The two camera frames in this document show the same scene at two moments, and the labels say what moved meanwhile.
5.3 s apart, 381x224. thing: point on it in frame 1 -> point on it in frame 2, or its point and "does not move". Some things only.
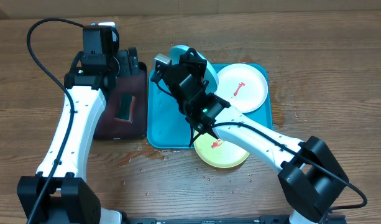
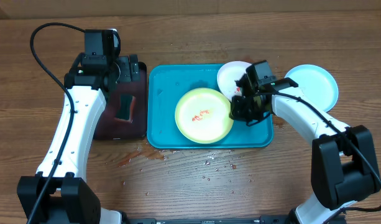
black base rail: (264, 219) does not move
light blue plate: (211, 74) -> (316, 83)
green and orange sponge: (125, 108) does not move
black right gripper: (192, 67) -> (240, 103)
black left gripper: (124, 59) does not move
